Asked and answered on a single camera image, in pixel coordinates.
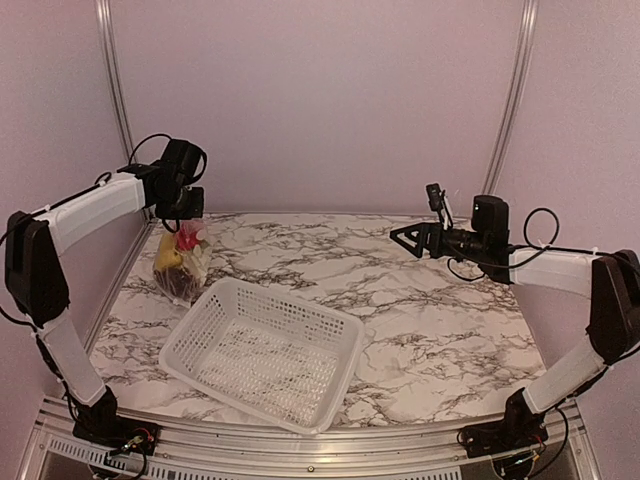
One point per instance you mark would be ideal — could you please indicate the aluminium frame post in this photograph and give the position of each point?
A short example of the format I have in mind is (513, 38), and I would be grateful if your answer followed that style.
(515, 92)
(108, 45)

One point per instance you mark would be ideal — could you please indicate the purple fake grapes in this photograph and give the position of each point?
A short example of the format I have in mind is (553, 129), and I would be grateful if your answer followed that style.
(177, 283)

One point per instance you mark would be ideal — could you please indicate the red fake fruit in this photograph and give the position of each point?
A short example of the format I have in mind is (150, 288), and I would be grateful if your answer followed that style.
(190, 235)

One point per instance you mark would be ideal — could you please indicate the front aluminium rail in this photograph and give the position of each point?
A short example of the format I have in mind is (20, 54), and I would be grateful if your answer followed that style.
(193, 449)

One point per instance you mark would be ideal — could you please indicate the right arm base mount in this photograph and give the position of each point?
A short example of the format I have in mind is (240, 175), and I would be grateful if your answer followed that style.
(518, 428)

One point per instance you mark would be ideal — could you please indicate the right aluminium frame post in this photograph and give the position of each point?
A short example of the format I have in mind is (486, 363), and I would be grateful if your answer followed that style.
(515, 92)

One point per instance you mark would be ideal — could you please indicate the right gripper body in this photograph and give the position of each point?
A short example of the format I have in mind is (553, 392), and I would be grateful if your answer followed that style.
(459, 251)

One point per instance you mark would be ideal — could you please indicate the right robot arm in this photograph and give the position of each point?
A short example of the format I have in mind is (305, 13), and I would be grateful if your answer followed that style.
(606, 286)

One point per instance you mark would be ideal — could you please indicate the clear zip top bag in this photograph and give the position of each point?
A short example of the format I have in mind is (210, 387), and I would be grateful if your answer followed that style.
(197, 293)

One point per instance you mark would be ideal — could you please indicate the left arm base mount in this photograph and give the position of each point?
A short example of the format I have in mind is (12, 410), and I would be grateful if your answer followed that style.
(103, 426)

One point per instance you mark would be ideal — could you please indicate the white plastic basket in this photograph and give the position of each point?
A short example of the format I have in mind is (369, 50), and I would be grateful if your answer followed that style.
(271, 355)

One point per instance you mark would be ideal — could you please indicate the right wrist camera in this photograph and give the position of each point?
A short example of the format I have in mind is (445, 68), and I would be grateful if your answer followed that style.
(439, 204)

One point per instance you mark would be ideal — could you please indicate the left aluminium frame post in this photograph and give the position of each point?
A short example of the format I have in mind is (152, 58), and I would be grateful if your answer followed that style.
(108, 45)

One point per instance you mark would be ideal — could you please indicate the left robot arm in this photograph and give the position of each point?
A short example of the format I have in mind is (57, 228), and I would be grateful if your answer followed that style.
(43, 249)

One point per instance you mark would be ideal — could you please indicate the yellow fake corn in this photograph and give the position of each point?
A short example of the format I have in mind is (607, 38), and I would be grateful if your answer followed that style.
(167, 255)

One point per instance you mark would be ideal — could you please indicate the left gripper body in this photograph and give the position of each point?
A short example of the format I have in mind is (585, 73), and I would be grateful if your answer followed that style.
(184, 207)

